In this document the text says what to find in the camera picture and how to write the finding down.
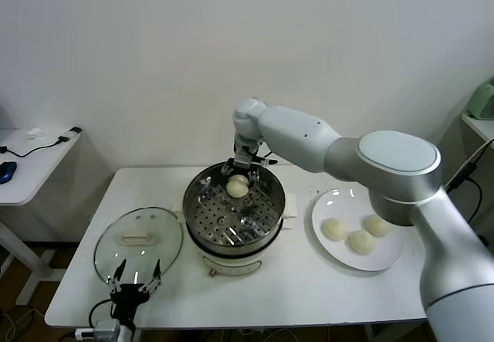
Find white side table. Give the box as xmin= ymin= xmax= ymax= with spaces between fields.
xmin=0 ymin=128 xmax=84 ymax=306

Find white round plate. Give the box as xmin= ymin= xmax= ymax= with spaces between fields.
xmin=307 ymin=189 xmax=407 ymax=272

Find pale green appliance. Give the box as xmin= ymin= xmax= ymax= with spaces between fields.
xmin=466 ymin=76 xmax=494 ymax=121

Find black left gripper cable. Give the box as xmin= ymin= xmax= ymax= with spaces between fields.
xmin=89 ymin=299 xmax=117 ymax=330

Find steel steamer basket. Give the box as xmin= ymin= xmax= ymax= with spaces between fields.
xmin=182 ymin=160 xmax=286 ymax=251

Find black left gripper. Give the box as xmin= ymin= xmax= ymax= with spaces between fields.
xmin=107 ymin=259 xmax=162 ymax=326

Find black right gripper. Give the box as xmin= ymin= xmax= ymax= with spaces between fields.
xmin=220 ymin=135 xmax=266 ymax=183

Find white steamed baozi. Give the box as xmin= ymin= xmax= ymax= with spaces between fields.
xmin=347 ymin=229 xmax=377 ymax=256
xmin=364 ymin=213 xmax=393 ymax=238
xmin=225 ymin=174 xmax=250 ymax=199
xmin=321 ymin=217 xmax=348 ymax=242

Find glass pot lid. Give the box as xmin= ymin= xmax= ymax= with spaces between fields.
xmin=93 ymin=206 xmax=184 ymax=286

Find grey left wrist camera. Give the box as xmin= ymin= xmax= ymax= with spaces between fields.
xmin=75 ymin=320 xmax=119 ymax=342

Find blue computer mouse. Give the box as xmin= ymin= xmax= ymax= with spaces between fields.
xmin=0 ymin=161 xmax=19 ymax=185

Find black cable with adapter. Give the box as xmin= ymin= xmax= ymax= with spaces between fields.
xmin=0 ymin=127 xmax=83 ymax=158

